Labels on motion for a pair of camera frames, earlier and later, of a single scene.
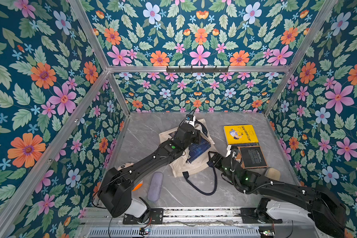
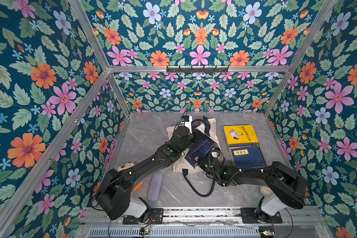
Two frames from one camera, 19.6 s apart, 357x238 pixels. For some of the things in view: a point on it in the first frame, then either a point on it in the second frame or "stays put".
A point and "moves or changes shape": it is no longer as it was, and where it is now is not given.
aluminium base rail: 193,223 stays put
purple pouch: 155,187 stays put
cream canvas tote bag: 181,166 moves or changes shape
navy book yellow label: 195,149 moves or changes shape
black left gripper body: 192,139 stays put
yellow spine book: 241,135 stays put
